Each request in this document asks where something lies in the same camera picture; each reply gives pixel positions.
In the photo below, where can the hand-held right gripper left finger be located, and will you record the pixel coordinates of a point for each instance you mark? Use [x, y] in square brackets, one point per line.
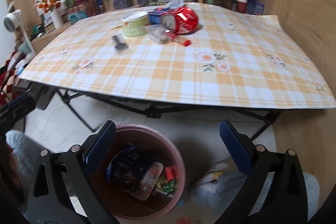
[99, 150]

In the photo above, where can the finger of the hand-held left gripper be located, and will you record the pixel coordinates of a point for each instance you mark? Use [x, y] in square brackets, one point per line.
[18, 106]

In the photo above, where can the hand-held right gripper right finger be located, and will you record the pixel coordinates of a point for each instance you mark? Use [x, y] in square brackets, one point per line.
[236, 150]

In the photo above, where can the blue coffee box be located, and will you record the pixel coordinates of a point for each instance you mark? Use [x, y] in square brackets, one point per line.
[128, 163]

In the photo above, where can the brown plastic bin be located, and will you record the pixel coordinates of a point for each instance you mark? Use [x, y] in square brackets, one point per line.
[168, 150]

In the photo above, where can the red cigarette box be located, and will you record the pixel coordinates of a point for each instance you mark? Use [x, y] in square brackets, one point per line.
[170, 172]

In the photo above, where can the green candy wrapper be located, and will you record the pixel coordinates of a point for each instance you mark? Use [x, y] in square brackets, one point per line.
[166, 187]

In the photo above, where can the small black object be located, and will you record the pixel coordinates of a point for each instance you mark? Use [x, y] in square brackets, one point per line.
[119, 44]

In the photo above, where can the small red wrapper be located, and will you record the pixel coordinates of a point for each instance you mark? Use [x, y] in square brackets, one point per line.
[185, 43]

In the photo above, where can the green and white paper bowl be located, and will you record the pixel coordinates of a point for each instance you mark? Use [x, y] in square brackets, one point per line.
[135, 27]

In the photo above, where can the clear plastic wrapper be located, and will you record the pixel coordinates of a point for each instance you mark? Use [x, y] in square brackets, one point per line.
[158, 35]

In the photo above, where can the crushed red can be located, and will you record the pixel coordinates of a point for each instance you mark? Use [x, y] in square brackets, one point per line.
[183, 20]

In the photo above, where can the white plastic wrapper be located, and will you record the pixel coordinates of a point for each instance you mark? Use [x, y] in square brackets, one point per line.
[176, 1]

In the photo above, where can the red and white checked blanket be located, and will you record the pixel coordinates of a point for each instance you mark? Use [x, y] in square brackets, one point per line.
[10, 82]

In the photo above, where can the person's left fluffy grey leg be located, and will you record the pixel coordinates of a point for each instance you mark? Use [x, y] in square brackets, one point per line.
[18, 142]

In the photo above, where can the person's fluffy grey leg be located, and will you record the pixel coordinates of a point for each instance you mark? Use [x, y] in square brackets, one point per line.
[218, 192]
[18, 142]

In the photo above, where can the person's right fluffy grey leg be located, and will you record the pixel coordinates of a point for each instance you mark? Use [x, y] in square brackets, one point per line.
[218, 192]

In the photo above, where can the small white fan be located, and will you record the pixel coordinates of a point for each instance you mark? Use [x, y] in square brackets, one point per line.
[11, 19]

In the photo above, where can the orange flowers in white vase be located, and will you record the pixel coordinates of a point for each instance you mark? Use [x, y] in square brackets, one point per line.
[56, 19]

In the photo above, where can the yellow checked tablecloth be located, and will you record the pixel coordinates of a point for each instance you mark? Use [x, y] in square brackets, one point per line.
[157, 69]

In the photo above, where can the teal round object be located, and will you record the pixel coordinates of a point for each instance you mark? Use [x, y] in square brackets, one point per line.
[78, 16]

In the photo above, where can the wicker basket with purple flowers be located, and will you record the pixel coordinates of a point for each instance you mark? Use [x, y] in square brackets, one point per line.
[84, 7]

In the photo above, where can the small blue box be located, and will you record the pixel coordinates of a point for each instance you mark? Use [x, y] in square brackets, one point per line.
[256, 6]

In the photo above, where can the blue patterned pack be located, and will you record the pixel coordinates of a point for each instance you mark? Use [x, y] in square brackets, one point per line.
[156, 16]

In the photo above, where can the red paper cup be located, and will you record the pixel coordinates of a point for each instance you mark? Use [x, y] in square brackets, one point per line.
[241, 5]

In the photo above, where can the black folding table frame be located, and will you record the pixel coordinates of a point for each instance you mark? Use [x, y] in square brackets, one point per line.
[155, 111]

